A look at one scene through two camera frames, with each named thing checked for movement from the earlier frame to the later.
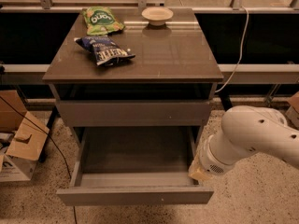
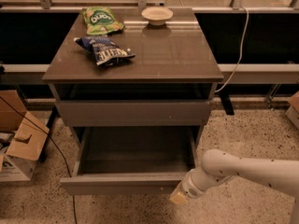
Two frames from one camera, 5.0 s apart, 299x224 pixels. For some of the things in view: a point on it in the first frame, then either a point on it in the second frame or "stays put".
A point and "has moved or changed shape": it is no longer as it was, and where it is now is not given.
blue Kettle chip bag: [105, 50] stays put
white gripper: [207, 161] -> [189, 187]
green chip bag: [101, 21] stays put
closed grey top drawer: [134, 113] stays put
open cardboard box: [20, 161] stays put
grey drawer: [135, 166] has moved or changed shape
